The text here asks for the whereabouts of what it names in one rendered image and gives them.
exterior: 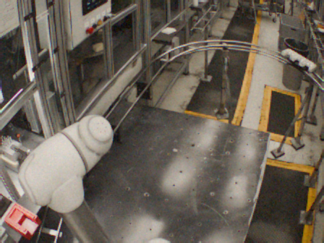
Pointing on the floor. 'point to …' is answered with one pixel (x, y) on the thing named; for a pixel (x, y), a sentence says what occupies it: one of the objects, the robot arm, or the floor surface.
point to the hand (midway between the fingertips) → (16, 151)
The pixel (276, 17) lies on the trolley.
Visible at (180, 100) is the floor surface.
